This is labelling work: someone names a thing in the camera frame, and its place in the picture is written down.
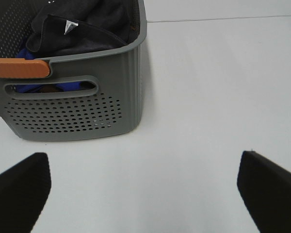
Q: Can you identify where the dark grey towel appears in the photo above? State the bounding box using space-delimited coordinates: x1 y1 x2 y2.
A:
26 0 137 57

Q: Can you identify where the orange basket handle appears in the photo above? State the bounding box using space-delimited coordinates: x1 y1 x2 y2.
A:
0 58 50 79

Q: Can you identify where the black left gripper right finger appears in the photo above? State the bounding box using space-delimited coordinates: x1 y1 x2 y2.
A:
237 151 291 233

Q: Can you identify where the grey perforated plastic basket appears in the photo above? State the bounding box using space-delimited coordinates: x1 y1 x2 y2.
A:
0 0 146 141

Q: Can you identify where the blue cloth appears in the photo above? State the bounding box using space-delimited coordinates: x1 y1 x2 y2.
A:
15 48 81 93

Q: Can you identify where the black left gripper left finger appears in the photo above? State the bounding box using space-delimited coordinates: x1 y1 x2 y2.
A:
0 152 51 233

